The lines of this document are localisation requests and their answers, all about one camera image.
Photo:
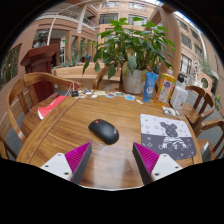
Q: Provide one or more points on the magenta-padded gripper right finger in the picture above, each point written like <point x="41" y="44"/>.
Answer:
<point x="163" y="165"/>

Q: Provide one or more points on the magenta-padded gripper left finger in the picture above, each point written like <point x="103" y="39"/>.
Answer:
<point x="58" y="164"/>

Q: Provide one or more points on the black computer mouse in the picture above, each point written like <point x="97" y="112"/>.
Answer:
<point x="104" y="130"/>

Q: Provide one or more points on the white and grey mouse pad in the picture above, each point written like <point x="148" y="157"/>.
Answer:
<point x="166" y="136"/>

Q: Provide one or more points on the grey flat case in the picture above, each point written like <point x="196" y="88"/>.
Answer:
<point x="206" y="150"/>

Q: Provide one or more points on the crumpled white wrapper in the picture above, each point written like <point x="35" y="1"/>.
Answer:
<point x="170" y="111"/>

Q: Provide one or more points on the red booklet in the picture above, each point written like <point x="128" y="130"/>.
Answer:
<point x="50" y="107"/>

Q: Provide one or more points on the small white sticker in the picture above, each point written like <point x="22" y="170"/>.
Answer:
<point x="139" y="101"/>

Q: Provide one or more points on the white pump bottle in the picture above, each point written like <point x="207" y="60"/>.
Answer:
<point x="179" y="97"/>

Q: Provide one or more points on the black car key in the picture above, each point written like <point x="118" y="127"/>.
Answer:
<point x="75" y="93"/>

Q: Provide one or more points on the light blue sticker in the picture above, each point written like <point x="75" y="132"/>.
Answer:
<point x="129" y="97"/>

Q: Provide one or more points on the yellow dish soap bottle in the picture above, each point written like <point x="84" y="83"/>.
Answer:
<point x="165" y="88"/>

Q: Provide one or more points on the blue squeeze tube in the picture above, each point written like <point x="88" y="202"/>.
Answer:
<point x="150" y="87"/>

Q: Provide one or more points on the cream paper sticker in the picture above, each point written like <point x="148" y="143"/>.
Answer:
<point x="100" y="93"/>

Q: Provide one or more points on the yellow flowering plant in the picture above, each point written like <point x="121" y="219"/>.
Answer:
<point x="218" y="101"/>

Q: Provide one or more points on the dark oval sticker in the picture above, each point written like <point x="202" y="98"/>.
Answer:
<point x="119" y="93"/>

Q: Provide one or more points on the blue and red sticker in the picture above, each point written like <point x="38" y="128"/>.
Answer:
<point x="110" y="95"/>

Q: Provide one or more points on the dark red wooden lectern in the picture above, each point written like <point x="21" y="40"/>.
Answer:
<point x="41" y="58"/>

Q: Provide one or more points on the leafy plant in white pot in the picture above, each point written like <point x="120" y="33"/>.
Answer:
<point x="133" y="43"/>

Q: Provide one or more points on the dark bust statue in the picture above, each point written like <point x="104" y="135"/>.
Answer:
<point x="41" y="39"/>

